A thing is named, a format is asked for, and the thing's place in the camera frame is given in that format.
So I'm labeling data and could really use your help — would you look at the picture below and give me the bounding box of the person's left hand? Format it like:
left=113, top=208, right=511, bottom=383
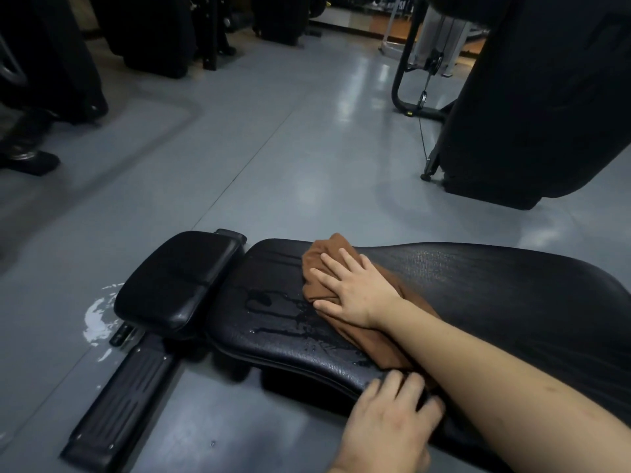
left=327, top=370, right=447, bottom=473

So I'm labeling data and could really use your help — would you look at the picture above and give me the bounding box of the person's right forearm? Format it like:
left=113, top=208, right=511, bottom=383
left=372, top=299, right=631, bottom=473

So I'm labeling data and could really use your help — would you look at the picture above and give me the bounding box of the black curved machine frame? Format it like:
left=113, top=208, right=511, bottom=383
left=390, top=0, right=459, bottom=125

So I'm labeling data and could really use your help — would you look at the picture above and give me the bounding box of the brown cleaning cloth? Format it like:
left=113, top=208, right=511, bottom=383
left=301, top=233, right=440, bottom=390

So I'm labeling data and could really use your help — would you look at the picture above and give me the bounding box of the black padded gym bench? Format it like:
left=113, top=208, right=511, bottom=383
left=58, top=229, right=631, bottom=473

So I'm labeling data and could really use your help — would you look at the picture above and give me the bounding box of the black machine with steel foot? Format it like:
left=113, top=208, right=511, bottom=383
left=0, top=0, right=110, bottom=177

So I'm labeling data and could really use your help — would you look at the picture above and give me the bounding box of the black gym equipment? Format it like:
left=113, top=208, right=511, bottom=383
left=91, top=0, right=327, bottom=80

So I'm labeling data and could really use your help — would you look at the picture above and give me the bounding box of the person's right hand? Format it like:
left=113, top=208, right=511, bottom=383
left=309, top=248, right=406, bottom=330

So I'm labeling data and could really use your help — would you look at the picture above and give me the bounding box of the grey weight stack machine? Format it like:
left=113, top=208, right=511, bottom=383
left=378, top=4, right=492, bottom=78

